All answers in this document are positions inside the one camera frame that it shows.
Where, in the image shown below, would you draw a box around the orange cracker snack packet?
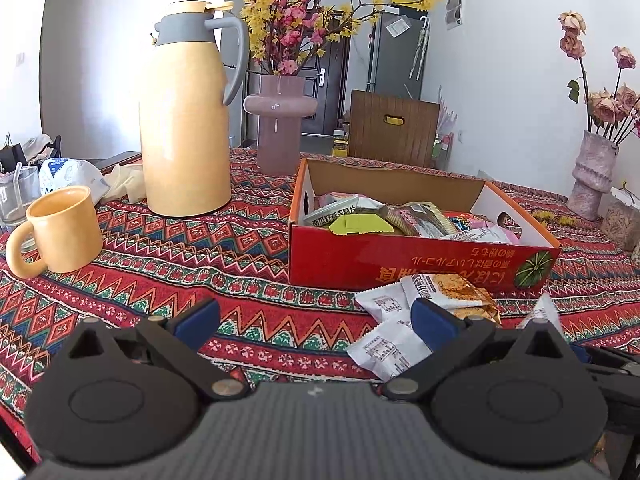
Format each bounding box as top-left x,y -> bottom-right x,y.
399,274 -> 501,325

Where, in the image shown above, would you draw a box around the white cracker snack packet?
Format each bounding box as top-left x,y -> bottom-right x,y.
346,282 -> 432,382

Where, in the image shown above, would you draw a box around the green snack bar packet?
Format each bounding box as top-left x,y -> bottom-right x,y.
329,214 -> 394,236

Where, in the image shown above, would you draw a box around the silver biscuit snack packet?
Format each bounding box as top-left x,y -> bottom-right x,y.
302,196 -> 359,228

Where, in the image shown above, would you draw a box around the red orange cardboard box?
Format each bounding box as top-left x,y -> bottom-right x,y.
288,158 -> 561,294

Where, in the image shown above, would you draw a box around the clear cereal container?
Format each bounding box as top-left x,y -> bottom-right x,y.
601,186 -> 640,252

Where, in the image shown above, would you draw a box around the fallen yellow petals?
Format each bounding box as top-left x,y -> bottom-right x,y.
532,210 -> 578,228

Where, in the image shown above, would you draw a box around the yellow ceramic mug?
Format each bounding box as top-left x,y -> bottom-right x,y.
6,185 -> 103,278

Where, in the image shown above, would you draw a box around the textured lilac vase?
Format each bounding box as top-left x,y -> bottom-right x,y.
567,130 -> 620,221

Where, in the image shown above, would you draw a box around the white blue plastic bag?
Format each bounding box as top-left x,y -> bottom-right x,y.
39,157 -> 110,204

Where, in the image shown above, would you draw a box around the brown wooden chair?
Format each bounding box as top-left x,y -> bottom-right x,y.
348,90 -> 440,167

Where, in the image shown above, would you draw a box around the pink glass vase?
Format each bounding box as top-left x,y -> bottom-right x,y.
243,75 -> 318,176

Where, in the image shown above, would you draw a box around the yellow thermos jug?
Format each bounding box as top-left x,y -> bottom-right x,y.
139,0 -> 250,218

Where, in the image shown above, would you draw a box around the dried pink roses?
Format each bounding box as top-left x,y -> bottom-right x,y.
556,10 -> 640,146

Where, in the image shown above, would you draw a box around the grey refrigerator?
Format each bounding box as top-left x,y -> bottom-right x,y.
367,4 -> 431,100

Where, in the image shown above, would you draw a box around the dark brown entry door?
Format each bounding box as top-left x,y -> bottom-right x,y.
299,38 -> 350,136

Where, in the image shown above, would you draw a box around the pink yellow blossom branches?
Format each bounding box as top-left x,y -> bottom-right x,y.
221,0 -> 446,77

